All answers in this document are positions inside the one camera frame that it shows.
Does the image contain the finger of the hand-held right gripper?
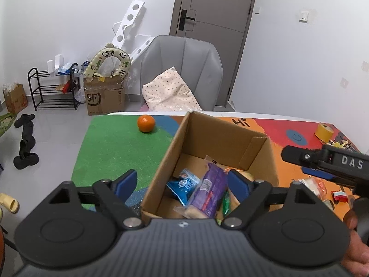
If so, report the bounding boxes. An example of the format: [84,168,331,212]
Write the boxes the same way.
[281,146,326,168]

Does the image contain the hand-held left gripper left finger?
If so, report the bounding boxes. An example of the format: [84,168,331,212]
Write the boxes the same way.
[48,170,145,231]

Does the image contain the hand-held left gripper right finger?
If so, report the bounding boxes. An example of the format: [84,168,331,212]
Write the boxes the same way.
[221,169,313,231]

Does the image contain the green snack packet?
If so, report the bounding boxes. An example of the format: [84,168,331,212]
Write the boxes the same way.
[221,190,232,216]

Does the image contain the clear bread packet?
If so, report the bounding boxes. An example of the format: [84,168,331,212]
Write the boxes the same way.
[298,177,328,201]

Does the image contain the purple label bread packet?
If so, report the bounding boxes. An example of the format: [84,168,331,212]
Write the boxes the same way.
[184,155,229,219]

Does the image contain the blue snack packet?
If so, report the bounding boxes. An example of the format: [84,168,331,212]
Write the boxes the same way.
[166,169,201,206]

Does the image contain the person's right hand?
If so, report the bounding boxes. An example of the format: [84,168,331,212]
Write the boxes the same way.
[342,208,369,277]

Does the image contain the yellow tape roll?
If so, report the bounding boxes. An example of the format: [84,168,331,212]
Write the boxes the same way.
[314,123,334,142]

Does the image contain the colourful cat print table mat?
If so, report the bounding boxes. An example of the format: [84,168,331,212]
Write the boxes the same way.
[71,112,369,226]

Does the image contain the tangerine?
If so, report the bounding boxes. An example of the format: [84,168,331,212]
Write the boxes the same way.
[137,115,157,133]

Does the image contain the brown taped shipping box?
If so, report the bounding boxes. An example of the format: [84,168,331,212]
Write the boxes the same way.
[83,75,126,116]

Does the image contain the white plastic bag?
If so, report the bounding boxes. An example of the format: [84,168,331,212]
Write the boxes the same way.
[73,88,87,104]

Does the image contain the cream dotted pillow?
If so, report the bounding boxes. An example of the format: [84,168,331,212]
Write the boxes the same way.
[142,66,204,111]

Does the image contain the black slipper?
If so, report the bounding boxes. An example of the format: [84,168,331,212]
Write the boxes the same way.
[14,114,36,128]
[14,153,39,170]
[21,121,34,142]
[20,138,36,154]

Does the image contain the yellow slipper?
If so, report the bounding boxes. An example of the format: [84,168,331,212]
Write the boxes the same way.
[0,193,20,214]

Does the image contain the grey padded chair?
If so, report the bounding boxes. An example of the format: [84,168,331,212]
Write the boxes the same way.
[139,35,224,111]

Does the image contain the green floor mat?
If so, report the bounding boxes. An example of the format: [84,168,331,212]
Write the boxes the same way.
[0,112,17,137]

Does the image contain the small printed cardboard box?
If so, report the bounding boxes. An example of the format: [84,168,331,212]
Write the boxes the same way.
[3,83,28,114]

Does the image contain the grey door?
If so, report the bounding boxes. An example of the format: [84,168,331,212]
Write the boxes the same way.
[170,0,259,107]

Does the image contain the white perforated rack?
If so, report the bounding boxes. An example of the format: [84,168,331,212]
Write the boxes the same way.
[110,0,155,64]

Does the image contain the black wire table rack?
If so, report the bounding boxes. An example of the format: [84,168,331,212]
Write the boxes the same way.
[329,134,361,153]

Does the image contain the black wire shoe rack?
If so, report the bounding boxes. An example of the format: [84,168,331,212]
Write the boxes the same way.
[27,63,81,111]

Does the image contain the panda print inflatable ring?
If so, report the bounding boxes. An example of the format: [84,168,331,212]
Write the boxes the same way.
[86,43,131,83]

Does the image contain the white plastic bracket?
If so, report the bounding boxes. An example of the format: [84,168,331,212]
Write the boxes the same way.
[48,54,62,77]

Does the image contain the black door lock handle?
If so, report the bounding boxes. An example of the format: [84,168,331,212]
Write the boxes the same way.
[178,9,196,31]

